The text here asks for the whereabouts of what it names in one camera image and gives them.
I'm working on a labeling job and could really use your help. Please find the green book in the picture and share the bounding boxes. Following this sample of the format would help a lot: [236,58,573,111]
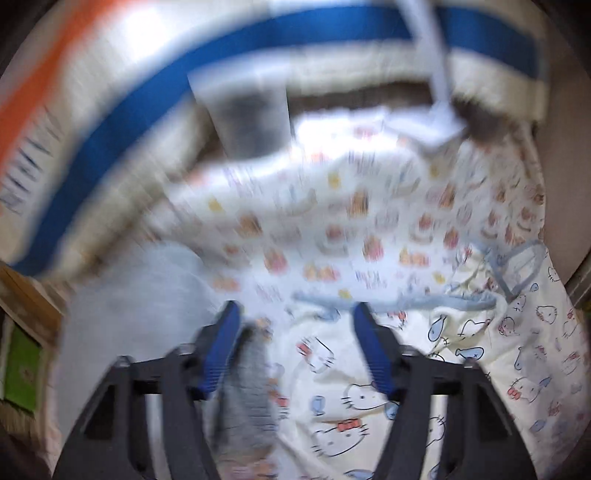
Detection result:
[0,323,42,414]

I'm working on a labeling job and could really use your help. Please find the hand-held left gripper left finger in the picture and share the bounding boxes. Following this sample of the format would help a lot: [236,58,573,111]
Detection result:
[53,300,243,480]

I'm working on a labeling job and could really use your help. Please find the blue striped woven sack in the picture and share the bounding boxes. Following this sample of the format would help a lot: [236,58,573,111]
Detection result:
[0,0,550,278]

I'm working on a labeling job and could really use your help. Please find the grey fleece blanket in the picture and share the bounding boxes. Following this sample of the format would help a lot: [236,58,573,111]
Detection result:
[55,244,222,462]

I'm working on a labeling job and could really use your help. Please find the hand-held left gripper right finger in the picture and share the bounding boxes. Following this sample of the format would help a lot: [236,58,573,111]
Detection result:
[352,302,539,480]

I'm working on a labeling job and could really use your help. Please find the wooden bookshelf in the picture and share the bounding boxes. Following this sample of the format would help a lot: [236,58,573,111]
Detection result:
[0,263,65,347]

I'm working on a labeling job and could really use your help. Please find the white cat print pants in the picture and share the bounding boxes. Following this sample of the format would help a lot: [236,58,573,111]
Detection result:
[263,240,585,480]

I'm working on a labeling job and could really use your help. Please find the bear print bed sheet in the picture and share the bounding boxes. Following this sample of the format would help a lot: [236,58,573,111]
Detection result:
[139,106,550,324]

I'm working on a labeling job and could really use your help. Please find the brown wooden board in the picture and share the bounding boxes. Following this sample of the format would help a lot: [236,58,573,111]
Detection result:
[540,0,591,296]

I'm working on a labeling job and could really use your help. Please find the white plastic pole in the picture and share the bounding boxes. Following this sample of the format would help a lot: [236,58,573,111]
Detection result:
[383,0,467,155]

